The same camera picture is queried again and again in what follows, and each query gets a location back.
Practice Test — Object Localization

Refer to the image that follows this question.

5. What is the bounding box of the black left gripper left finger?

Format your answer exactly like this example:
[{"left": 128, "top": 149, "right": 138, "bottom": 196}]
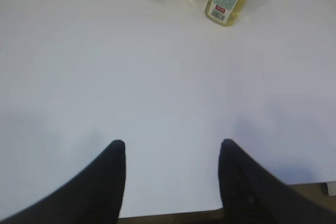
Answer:
[{"left": 1, "top": 140, "right": 126, "bottom": 224}]

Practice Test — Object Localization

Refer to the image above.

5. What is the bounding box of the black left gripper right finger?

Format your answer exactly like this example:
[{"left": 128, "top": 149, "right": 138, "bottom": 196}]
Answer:
[{"left": 218, "top": 139, "right": 335, "bottom": 224}]

